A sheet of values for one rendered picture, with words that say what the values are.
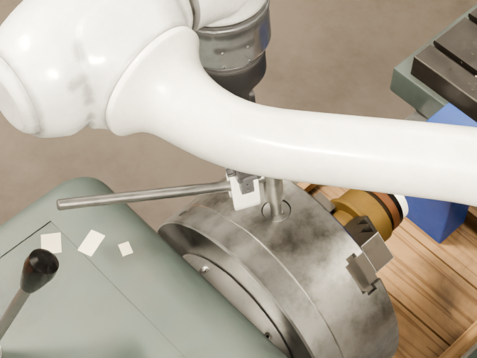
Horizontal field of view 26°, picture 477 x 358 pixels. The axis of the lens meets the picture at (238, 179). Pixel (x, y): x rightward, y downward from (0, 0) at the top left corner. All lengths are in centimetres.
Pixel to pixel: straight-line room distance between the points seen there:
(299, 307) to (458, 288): 47
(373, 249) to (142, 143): 164
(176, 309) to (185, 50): 39
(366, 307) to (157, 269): 25
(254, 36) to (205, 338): 33
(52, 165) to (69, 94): 203
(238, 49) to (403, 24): 219
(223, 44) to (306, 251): 33
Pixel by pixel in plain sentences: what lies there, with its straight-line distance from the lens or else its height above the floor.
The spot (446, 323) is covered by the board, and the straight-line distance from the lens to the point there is 155.
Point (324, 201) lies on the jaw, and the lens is 137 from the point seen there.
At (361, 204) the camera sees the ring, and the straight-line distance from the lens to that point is 135.
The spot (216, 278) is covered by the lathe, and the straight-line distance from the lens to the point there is 121.
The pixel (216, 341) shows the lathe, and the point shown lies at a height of 125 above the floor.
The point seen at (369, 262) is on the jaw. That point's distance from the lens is 123.
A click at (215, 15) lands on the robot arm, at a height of 161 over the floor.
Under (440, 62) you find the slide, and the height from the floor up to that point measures 97.
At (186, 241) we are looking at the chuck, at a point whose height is 117.
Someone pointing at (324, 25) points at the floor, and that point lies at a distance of 309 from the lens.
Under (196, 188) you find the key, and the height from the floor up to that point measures 131.
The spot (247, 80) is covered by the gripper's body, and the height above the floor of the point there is 149.
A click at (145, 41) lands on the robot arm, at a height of 167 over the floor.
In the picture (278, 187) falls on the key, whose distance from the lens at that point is 115.
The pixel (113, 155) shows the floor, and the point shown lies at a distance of 280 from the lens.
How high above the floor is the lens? 224
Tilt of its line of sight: 55 degrees down
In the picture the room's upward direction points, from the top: straight up
